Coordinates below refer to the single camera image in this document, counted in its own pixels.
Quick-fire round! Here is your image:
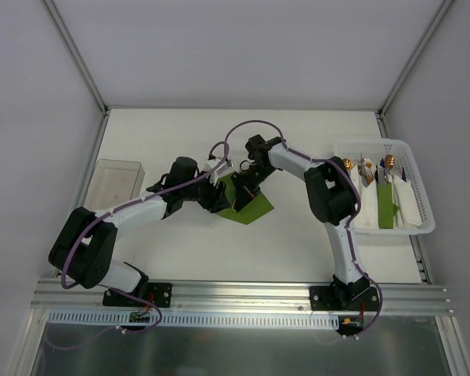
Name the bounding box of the green rolled napkin in basket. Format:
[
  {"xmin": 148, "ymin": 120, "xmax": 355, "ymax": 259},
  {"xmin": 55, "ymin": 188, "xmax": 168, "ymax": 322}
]
[{"xmin": 377, "ymin": 183, "xmax": 399, "ymax": 230}]

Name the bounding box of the white rolled napkin middle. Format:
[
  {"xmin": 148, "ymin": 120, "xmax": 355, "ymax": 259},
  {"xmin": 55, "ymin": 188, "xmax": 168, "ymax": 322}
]
[{"xmin": 360, "ymin": 159, "xmax": 379, "ymax": 229}]

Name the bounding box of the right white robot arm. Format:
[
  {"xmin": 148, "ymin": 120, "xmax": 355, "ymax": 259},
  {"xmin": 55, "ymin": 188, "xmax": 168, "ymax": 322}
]
[{"xmin": 231, "ymin": 135, "xmax": 371, "ymax": 310}]

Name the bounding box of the clear plastic utensil box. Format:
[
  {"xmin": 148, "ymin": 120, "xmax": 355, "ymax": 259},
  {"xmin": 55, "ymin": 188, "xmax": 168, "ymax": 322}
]
[{"xmin": 82, "ymin": 159, "xmax": 145, "ymax": 211}]

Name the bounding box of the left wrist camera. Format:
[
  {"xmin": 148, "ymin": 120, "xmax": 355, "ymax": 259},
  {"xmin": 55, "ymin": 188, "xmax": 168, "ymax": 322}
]
[{"xmin": 204, "ymin": 157, "xmax": 235, "ymax": 186}]

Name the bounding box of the white rolled napkin right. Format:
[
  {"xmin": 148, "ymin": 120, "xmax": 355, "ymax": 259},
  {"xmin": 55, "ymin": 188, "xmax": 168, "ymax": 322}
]
[{"xmin": 392, "ymin": 175, "xmax": 422, "ymax": 229}]

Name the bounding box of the green paper napkin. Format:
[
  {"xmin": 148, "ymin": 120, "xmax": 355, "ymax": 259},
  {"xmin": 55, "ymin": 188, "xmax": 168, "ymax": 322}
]
[{"xmin": 218, "ymin": 175, "xmax": 274, "ymax": 225}]

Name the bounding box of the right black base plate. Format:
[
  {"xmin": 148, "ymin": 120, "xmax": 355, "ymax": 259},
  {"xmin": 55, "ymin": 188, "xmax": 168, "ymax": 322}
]
[{"xmin": 309, "ymin": 283, "xmax": 380, "ymax": 312}]

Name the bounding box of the copper spoon in basket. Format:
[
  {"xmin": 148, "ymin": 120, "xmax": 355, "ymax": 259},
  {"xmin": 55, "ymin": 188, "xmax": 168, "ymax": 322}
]
[
  {"xmin": 384, "ymin": 154, "xmax": 395, "ymax": 173},
  {"xmin": 342, "ymin": 158, "xmax": 356, "ymax": 173}
]

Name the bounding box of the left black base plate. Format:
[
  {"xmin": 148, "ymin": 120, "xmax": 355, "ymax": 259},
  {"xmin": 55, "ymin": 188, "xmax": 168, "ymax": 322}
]
[{"xmin": 102, "ymin": 282, "xmax": 173, "ymax": 308}]

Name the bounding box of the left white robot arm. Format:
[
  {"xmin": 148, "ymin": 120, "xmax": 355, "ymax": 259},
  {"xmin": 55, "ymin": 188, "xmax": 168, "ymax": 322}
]
[{"xmin": 49, "ymin": 157, "xmax": 231, "ymax": 306}]

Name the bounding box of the white slotted cable duct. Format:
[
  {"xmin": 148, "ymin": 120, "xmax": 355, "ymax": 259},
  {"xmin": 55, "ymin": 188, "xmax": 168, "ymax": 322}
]
[{"xmin": 47, "ymin": 309, "xmax": 339, "ymax": 331}]

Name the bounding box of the aluminium rail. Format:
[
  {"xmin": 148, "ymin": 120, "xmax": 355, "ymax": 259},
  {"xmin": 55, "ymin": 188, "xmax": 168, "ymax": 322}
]
[{"xmin": 31, "ymin": 278, "xmax": 455, "ymax": 316}]

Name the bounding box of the white plastic basket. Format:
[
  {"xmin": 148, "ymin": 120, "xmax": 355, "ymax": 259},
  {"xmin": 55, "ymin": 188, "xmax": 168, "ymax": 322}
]
[{"xmin": 334, "ymin": 139, "xmax": 435, "ymax": 236}]

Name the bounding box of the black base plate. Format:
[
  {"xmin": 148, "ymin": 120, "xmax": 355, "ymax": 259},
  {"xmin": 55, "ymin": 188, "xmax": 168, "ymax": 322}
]
[
  {"xmin": 102, "ymin": 282, "xmax": 173, "ymax": 308},
  {"xmin": 309, "ymin": 283, "xmax": 380, "ymax": 312}
]

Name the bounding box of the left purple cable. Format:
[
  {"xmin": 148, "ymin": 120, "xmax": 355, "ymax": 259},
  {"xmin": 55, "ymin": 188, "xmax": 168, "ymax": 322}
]
[{"xmin": 42, "ymin": 140, "xmax": 232, "ymax": 349}]

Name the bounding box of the copper spoon left in basket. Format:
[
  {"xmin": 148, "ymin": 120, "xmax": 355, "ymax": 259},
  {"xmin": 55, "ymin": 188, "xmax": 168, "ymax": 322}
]
[{"xmin": 342, "ymin": 158, "xmax": 356, "ymax": 173}]

